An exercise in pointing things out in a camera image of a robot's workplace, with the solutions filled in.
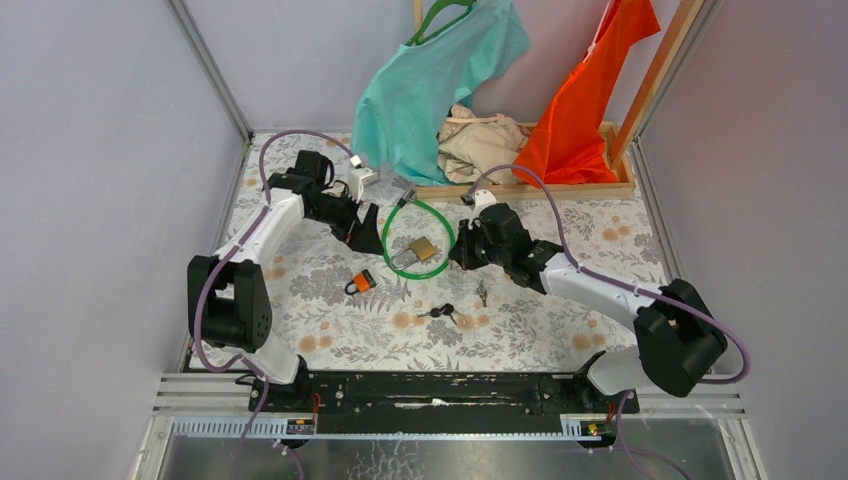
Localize green clothes hanger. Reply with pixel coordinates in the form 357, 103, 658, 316
404, 0, 475, 47

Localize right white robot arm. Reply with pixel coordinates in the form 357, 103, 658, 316
449, 203, 728, 412

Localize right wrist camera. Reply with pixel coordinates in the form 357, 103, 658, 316
461, 188, 498, 230

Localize green cable lock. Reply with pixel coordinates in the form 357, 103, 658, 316
381, 189, 457, 280

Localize purple cable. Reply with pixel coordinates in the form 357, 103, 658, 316
192, 129, 362, 480
466, 164, 753, 480

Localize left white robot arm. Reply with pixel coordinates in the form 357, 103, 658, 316
187, 150, 384, 411

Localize white slotted cable duct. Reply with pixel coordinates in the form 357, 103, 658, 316
172, 416, 603, 446

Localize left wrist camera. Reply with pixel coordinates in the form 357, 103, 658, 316
345, 155, 380, 202

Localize beige crumpled cloth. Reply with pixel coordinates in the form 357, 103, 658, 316
437, 103, 531, 184

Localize teal shirt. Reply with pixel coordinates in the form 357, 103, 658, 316
351, 1, 530, 186

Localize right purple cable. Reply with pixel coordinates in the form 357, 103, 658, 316
466, 164, 753, 480

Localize brass padlock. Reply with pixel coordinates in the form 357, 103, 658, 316
389, 236, 437, 271

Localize orange black small padlock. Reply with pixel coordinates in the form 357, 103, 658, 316
344, 269, 377, 296

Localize black headed keys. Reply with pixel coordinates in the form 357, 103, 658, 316
415, 303, 459, 327

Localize small silver key pair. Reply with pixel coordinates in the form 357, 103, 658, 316
476, 280, 488, 308

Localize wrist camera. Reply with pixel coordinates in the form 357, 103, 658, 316
345, 155, 380, 202
461, 188, 498, 230

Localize wooden post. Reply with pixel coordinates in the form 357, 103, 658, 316
608, 0, 705, 171

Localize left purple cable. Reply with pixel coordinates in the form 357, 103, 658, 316
192, 129, 362, 480

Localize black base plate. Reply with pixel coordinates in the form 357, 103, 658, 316
248, 370, 639, 433

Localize orange shirt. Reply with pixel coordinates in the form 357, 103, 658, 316
514, 0, 661, 186

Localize wooden tray frame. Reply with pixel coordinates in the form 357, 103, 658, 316
416, 122, 636, 202

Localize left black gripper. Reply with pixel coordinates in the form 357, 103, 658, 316
305, 186, 384, 255

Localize floral table mat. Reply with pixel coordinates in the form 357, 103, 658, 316
188, 131, 667, 374

